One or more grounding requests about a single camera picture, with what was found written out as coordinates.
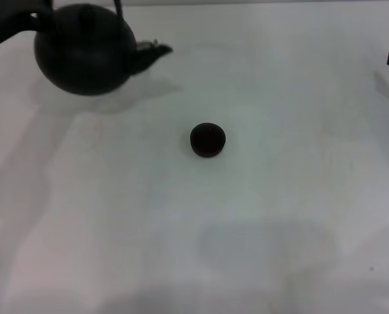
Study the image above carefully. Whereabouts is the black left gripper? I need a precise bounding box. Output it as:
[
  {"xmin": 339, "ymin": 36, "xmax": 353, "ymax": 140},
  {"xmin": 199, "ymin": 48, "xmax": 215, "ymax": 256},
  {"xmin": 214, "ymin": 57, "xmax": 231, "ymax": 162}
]
[{"xmin": 0, "ymin": 0, "xmax": 55, "ymax": 47}]

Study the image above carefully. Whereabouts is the black round teapot with handle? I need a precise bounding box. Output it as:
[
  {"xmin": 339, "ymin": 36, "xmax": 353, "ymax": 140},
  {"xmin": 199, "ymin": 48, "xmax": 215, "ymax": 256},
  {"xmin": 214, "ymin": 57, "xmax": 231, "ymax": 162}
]
[{"xmin": 33, "ymin": 0, "xmax": 174, "ymax": 97}]

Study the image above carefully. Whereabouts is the small dark teacup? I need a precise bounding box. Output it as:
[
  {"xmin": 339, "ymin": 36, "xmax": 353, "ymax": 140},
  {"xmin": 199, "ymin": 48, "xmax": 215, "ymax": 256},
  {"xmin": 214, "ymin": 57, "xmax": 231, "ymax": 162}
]
[{"xmin": 189, "ymin": 122, "xmax": 227, "ymax": 159}]

